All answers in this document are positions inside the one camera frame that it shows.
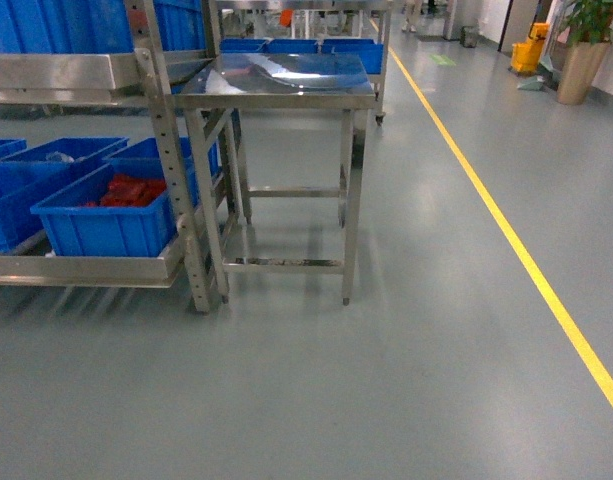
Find steel shelf rack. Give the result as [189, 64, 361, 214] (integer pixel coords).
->
[0, 1, 232, 313]

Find small steel table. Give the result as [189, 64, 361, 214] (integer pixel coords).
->
[174, 53, 375, 304]

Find blue bin with red parts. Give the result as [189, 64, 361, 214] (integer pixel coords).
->
[31, 159, 176, 257]

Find blue bin left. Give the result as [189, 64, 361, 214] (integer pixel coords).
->
[0, 137, 128, 253]

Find plant in beige pot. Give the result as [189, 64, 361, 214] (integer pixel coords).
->
[557, 0, 613, 105]

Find red parts in bin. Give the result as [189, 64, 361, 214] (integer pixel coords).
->
[83, 174, 166, 208]

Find yellow mop bucket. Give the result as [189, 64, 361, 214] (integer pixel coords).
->
[510, 22, 550, 75]

